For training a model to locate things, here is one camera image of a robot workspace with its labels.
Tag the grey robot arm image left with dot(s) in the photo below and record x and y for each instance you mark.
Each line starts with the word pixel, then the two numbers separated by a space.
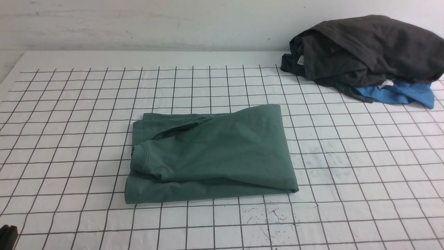
pixel 8 237

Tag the green long-sleeved shirt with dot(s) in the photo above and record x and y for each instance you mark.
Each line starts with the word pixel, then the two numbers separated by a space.
pixel 183 157

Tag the dark grey crumpled garment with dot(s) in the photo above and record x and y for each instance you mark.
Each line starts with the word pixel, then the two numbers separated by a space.
pixel 365 51

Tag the white grid-patterned tablecloth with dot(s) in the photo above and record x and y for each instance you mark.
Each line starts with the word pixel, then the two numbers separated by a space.
pixel 370 175

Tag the blue crumpled garment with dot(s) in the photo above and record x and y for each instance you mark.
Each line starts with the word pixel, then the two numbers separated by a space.
pixel 399 92

